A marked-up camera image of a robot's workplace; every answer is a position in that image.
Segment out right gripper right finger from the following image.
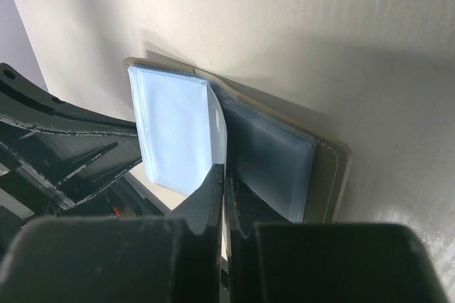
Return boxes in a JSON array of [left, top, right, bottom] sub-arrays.
[[225, 170, 447, 302]]

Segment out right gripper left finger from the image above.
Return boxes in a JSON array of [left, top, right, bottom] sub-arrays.
[[1, 164, 224, 302]]

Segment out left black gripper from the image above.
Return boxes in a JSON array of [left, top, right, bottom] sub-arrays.
[[0, 62, 168, 247]]

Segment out grey leather card holder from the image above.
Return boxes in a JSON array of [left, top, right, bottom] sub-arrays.
[[124, 55, 352, 223]]

